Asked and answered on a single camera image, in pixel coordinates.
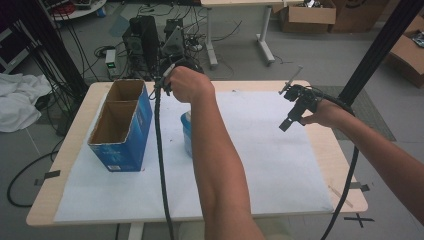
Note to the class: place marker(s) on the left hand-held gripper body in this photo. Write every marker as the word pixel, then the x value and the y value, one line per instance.
pixel 174 45

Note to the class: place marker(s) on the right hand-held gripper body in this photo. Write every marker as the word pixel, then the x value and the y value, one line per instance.
pixel 301 96

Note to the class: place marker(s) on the person's right hand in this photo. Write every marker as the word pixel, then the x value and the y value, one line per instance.
pixel 328 113

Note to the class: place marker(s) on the person's left hand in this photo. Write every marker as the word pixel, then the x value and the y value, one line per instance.
pixel 188 85

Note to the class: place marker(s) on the black equipment box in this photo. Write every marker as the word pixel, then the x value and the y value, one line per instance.
pixel 145 40

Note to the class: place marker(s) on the white table mat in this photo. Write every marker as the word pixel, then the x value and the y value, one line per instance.
pixel 276 173

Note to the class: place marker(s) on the light wooden table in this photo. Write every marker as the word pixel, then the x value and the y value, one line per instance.
pixel 340 160

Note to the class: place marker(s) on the grey power supply green light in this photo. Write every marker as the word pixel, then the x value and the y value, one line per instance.
pixel 110 60

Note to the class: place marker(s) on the white desk with metal legs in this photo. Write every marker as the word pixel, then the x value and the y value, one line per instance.
pixel 233 2

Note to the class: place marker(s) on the open brown cardboard box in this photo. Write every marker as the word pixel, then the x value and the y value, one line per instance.
pixel 310 15

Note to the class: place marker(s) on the blue cup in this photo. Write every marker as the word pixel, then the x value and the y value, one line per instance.
pixel 186 133

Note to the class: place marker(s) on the black metal stand beam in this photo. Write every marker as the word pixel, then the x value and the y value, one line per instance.
pixel 380 46

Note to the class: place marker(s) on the grey tape piece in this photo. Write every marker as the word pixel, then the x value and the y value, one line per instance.
pixel 361 187

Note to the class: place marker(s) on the round white table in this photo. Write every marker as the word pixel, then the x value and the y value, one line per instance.
pixel 80 10

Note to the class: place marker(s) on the large closed brown cardboard box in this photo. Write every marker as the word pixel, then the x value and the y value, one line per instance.
pixel 360 15

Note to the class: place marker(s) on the blue open cardboard box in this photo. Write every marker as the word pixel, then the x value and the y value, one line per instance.
pixel 131 146

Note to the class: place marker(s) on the brown cardboard box with flap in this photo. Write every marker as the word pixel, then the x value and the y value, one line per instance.
pixel 408 56

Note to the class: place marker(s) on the white crumpled cloth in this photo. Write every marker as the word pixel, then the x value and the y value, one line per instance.
pixel 20 100

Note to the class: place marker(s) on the black tape strip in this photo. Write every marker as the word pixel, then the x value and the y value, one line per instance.
pixel 48 176

